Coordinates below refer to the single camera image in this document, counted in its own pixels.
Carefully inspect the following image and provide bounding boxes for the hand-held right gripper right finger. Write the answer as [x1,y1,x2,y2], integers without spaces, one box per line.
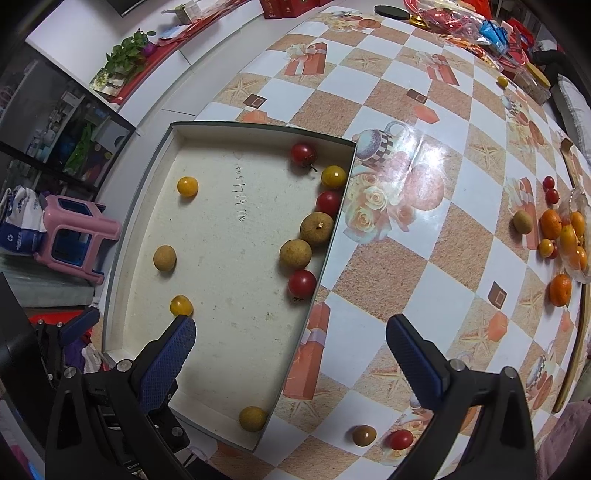
[383,315,541,480]

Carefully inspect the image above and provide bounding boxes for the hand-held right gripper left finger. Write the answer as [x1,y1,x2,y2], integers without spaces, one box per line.
[44,315,197,480]

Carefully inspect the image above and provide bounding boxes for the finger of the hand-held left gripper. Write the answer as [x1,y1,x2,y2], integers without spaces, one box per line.
[61,306,101,343]
[148,408,191,468]

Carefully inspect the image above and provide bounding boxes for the white cardboard box tray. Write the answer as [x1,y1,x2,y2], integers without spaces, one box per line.
[100,121,358,453]

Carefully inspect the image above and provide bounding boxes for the brown longan with stem mark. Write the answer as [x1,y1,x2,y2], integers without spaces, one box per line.
[300,212,334,247]

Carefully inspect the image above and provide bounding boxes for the purple and white cloth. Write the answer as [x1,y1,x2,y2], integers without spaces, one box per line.
[69,339,103,376]

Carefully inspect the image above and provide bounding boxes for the checkered printed tablecloth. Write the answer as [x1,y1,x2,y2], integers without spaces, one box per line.
[194,4,591,480]

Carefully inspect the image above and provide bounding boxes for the pink plastic stool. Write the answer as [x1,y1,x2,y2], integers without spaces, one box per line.
[32,195,123,284]

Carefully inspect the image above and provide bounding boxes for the white printed plastic bag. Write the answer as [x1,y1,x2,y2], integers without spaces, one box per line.
[0,186,49,252]

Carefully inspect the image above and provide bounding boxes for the wooden tray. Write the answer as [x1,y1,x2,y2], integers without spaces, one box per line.
[551,137,591,415]

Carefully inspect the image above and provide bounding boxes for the dark glass cabinet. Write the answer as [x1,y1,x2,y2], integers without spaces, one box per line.
[0,55,137,188]

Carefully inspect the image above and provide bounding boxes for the clear plastic bag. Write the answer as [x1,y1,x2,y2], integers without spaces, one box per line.
[558,187,591,283]

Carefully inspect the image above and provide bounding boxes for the printed photo card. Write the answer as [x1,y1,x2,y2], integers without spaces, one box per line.
[90,69,129,96]

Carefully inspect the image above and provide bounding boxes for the green potted plant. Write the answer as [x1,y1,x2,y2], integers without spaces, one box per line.
[104,30,158,75]

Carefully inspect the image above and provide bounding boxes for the white cushion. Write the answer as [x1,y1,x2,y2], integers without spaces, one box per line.
[556,74,591,163]

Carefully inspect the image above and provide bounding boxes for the red runner cloth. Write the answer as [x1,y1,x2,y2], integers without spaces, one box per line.
[117,9,250,100]

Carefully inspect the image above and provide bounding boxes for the pile of plastic bags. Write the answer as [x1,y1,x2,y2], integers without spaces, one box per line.
[404,0,552,102]

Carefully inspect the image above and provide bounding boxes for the black round lid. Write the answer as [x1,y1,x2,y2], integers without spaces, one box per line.
[374,4,411,20]

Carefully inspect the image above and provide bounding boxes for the red gift boxes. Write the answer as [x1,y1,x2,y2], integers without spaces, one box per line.
[259,0,319,19]

